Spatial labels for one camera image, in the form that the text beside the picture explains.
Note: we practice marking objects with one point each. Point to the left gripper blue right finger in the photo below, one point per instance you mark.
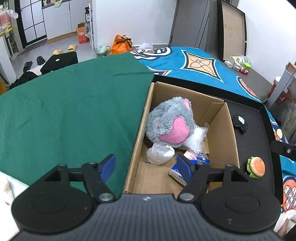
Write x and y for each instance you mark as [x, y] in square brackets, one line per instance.
[196, 178]

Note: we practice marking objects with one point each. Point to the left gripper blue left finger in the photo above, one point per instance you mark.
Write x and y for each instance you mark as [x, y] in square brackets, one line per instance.
[96, 176]

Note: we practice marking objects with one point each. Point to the clear bag of white stuffing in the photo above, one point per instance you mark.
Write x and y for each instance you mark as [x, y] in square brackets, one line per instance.
[197, 142]

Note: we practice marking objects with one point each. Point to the grey pink plush toy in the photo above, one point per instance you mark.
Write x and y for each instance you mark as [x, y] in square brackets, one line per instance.
[171, 122]

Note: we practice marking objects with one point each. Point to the blue tissue pack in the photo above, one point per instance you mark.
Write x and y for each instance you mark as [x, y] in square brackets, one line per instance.
[183, 170]

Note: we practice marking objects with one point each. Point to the hamburger plush toy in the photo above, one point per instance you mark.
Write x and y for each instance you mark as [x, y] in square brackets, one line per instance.
[256, 167]

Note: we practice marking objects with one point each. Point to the white rolled plastic bundle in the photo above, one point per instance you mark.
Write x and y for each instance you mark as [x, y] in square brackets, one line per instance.
[159, 154]

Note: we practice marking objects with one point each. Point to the black felt patch toy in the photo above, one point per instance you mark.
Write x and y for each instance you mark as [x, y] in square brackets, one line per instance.
[239, 123]

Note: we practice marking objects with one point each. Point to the green cloth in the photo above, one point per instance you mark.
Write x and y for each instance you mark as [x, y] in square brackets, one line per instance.
[77, 114]

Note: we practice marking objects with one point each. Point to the green cup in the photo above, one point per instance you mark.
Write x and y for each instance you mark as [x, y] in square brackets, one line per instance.
[247, 65]

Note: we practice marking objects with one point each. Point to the blue patterned blanket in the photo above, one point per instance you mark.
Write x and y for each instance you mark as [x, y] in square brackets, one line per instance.
[195, 65]

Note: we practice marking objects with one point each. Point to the leaning framed board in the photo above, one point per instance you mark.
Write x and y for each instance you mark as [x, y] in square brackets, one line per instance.
[232, 32]

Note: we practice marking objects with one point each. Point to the left yellow slipper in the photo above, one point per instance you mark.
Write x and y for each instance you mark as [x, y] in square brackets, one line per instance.
[57, 52]

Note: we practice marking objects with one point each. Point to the yellow slipper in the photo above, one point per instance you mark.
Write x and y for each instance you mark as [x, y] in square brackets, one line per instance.
[72, 48]
[57, 52]

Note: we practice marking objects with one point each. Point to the right yellow slipper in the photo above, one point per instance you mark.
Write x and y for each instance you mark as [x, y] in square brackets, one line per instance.
[72, 48]

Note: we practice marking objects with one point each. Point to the orange bag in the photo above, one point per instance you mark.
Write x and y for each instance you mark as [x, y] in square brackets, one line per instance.
[121, 44]

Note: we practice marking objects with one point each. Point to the orange cardboard box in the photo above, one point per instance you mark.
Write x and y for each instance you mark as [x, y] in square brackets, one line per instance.
[81, 33]

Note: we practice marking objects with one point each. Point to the white kitchen cabinet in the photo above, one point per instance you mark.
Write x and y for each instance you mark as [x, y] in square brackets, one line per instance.
[62, 21]

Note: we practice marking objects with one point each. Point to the black framed glass door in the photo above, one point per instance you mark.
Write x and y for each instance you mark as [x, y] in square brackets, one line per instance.
[31, 26]

